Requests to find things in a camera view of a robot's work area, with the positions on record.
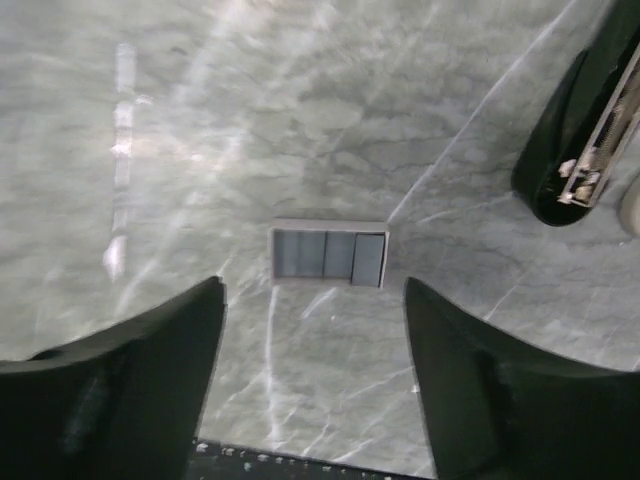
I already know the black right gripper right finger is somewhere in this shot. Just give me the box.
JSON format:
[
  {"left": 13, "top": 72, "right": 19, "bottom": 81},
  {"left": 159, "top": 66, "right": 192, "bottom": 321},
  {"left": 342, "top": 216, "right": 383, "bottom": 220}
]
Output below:
[{"left": 404, "top": 278, "right": 639, "bottom": 479}]

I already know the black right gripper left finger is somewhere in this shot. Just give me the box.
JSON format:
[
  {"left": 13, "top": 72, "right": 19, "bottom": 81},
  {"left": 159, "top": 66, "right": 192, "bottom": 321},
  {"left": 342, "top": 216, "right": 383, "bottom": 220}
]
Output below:
[{"left": 1, "top": 277, "right": 226, "bottom": 479}]

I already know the small staple box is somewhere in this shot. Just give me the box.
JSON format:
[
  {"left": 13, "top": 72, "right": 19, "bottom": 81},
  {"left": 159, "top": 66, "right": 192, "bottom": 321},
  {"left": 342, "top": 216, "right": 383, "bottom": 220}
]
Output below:
[{"left": 268, "top": 218, "right": 390, "bottom": 289}]

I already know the silver staple strip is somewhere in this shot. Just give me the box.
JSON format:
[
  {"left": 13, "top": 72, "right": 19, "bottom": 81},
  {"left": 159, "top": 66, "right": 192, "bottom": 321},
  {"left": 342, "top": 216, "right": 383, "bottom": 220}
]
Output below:
[{"left": 351, "top": 234, "right": 385, "bottom": 288}]

